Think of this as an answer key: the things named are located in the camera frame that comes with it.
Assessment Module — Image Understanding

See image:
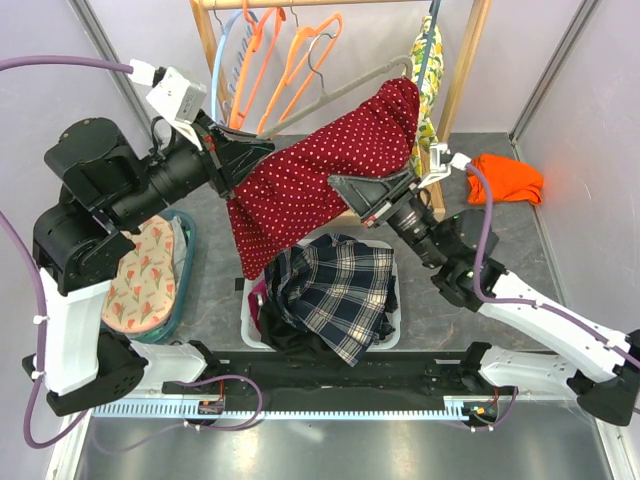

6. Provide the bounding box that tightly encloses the floral tulip cloth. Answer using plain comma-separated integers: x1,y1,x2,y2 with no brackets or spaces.
102,215,177,334

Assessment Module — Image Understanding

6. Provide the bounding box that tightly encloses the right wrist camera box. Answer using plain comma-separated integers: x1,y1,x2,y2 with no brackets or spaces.
418,142,472,189

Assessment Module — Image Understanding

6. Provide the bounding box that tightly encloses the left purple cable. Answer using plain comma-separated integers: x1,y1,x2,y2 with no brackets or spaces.
0,54,264,455

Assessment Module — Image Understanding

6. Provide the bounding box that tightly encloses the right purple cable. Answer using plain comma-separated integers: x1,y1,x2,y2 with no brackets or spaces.
449,164,640,434

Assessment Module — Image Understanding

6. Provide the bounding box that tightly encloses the white plastic laundry basket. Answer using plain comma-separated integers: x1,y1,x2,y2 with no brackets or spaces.
240,261,402,351

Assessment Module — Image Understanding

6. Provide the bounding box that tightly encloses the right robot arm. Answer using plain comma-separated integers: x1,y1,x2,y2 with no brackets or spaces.
328,171,639,426

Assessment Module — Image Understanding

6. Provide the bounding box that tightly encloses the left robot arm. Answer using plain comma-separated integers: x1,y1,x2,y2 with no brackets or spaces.
22,113,275,417

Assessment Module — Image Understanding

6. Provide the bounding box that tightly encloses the magenta pleated skirt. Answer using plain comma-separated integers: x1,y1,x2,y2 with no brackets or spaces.
247,279,268,332

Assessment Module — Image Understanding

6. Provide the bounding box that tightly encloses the teal plastic tub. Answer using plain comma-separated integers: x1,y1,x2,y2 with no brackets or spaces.
102,210,197,344

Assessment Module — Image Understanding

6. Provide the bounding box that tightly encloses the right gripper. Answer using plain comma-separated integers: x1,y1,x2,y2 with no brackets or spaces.
328,166,448,269

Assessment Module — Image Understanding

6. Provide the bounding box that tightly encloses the wooden clothes rack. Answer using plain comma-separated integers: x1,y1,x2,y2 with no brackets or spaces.
190,0,492,227

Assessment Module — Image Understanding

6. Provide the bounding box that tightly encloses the white slotted cable duct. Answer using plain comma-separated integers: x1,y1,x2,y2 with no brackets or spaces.
92,398,471,422

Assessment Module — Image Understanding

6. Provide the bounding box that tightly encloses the light blue hanger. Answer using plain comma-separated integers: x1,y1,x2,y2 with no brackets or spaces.
210,9,253,126

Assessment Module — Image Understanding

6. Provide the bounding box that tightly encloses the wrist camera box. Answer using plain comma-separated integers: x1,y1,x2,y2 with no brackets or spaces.
129,59,207,151
418,142,472,189

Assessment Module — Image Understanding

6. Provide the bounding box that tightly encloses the black skirt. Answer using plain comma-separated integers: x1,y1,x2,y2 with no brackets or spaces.
257,294,401,366

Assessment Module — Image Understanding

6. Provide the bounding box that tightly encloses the navy plaid skirt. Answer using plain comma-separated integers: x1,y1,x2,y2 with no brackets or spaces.
264,234,398,367

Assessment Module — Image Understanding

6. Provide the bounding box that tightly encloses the blue-grey hanger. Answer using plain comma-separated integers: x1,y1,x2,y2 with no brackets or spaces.
416,0,441,90

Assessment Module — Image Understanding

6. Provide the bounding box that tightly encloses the purple cable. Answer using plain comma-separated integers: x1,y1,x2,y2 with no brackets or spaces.
0,54,264,455
449,164,640,434

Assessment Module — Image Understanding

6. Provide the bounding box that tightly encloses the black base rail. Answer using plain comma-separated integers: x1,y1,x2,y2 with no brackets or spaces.
162,340,521,413

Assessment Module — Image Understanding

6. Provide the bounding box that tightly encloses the orange hanger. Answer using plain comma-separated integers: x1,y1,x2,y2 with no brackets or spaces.
256,12,344,134
229,1,286,130

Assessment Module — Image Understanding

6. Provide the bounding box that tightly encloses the red polka dot garment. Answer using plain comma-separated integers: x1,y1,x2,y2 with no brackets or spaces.
227,78,420,279

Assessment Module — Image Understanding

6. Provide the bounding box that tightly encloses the grey hanger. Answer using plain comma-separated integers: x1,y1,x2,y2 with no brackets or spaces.
256,36,413,139

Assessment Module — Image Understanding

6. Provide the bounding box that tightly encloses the orange cloth on floor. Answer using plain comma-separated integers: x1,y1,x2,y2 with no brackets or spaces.
471,153,544,205

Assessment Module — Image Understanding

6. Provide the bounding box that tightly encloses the lemon print garment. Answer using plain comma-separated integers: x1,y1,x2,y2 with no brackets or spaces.
409,15,444,176

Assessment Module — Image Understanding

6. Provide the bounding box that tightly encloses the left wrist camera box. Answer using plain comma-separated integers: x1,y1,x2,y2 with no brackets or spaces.
129,59,207,151

